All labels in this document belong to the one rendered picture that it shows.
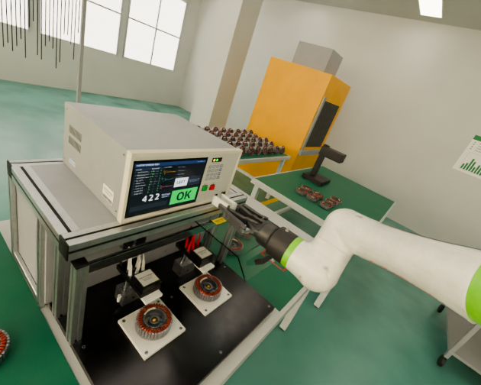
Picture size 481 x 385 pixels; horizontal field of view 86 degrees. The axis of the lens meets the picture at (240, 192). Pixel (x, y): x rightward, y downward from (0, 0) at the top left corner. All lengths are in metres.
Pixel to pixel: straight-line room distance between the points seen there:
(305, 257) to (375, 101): 5.34
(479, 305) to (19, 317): 1.07
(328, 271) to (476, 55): 5.44
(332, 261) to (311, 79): 3.80
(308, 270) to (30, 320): 0.81
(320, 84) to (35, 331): 4.02
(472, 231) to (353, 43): 4.06
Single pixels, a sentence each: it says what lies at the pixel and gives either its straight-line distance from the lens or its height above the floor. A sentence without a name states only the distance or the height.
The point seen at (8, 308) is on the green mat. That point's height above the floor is 0.75.
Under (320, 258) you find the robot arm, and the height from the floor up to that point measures 1.23.
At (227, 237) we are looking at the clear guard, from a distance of 0.89.
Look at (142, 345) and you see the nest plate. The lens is 0.92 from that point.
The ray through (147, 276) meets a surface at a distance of 0.90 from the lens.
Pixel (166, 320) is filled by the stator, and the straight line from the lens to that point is 0.94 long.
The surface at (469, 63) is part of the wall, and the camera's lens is 5.88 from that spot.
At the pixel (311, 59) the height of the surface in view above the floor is 2.09.
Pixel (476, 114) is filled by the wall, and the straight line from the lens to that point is 5.77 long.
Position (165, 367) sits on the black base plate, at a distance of 0.91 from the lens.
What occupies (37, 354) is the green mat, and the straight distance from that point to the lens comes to 0.97.
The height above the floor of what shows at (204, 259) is 0.92.
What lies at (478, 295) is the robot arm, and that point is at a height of 1.40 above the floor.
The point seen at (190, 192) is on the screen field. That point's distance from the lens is 0.85.
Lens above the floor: 1.56
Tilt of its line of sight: 24 degrees down
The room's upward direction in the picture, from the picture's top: 20 degrees clockwise
